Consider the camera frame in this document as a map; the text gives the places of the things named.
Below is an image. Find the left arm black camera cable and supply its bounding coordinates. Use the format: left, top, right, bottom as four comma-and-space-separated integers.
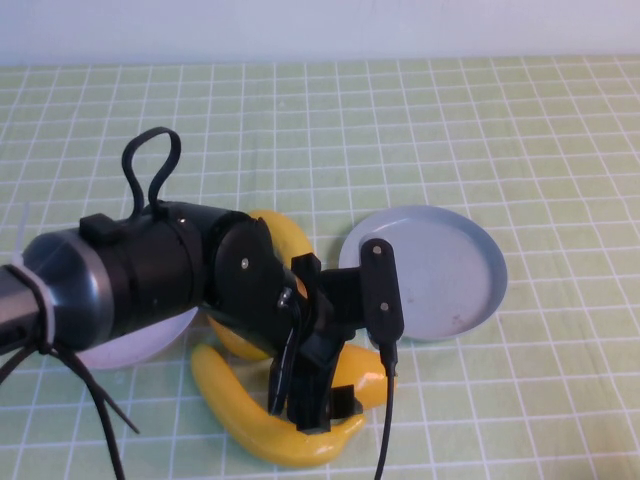
0, 127, 400, 480

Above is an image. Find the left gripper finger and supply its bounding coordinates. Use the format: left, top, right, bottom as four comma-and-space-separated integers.
268, 349, 301, 417
289, 344, 365, 432

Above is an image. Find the white zip tie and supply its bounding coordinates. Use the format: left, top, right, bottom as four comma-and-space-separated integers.
7, 202, 59, 351

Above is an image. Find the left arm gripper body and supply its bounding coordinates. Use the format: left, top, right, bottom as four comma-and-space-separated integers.
214, 259, 351, 371

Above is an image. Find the banana with green tip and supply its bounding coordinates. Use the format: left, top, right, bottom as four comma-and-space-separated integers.
247, 209, 317, 296

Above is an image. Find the plain yellow mango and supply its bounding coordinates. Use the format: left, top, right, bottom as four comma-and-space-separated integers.
327, 344, 400, 416

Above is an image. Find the black zip tie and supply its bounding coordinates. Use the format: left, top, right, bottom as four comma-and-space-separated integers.
44, 344, 141, 435

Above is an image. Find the pink round plate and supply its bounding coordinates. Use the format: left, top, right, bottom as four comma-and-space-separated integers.
74, 304, 199, 371

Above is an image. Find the large yellow banana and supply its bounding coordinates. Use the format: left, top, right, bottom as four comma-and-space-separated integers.
190, 342, 367, 469

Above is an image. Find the mango with orange-red blush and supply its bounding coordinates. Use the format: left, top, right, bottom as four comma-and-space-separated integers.
207, 314, 274, 362

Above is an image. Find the blue-grey round plate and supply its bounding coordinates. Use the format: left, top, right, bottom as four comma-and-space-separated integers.
338, 204, 509, 344

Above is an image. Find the green checkered tablecloth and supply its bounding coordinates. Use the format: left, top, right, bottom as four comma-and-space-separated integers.
0, 54, 640, 480

